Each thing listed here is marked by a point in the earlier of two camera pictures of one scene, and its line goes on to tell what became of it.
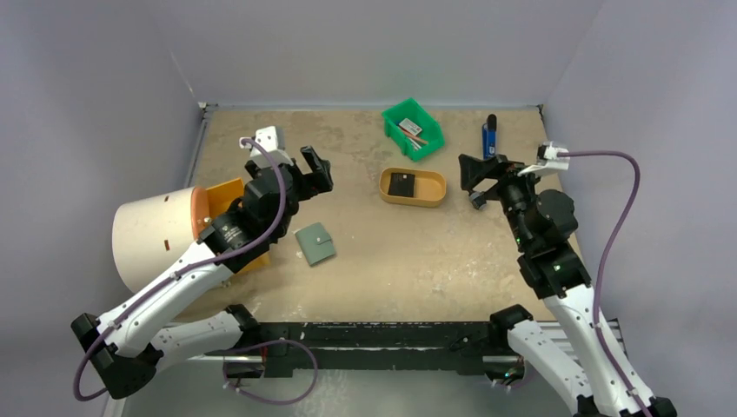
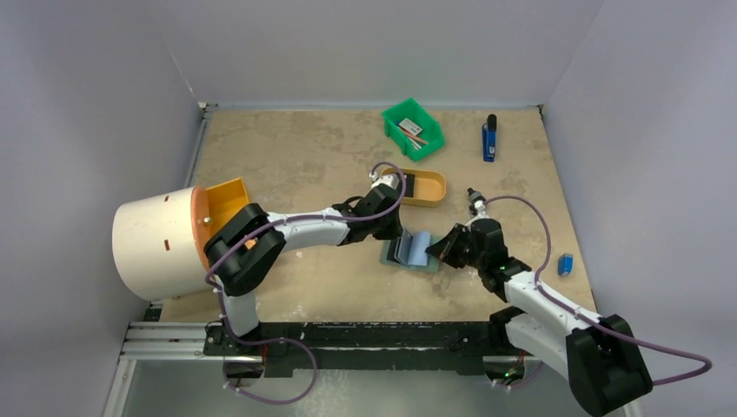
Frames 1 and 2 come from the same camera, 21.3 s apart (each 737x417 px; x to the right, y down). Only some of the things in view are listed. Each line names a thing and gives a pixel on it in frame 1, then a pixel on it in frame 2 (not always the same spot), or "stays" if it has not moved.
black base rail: (447, 347) stays
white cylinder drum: (150, 233) stays
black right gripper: (491, 179) -> (452, 246)
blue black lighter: (488, 137) stays
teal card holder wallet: (316, 242) -> (410, 252)
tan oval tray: (429, 189) stays
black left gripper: (314, 182) -> (394, 231)
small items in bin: (411, 131) stays
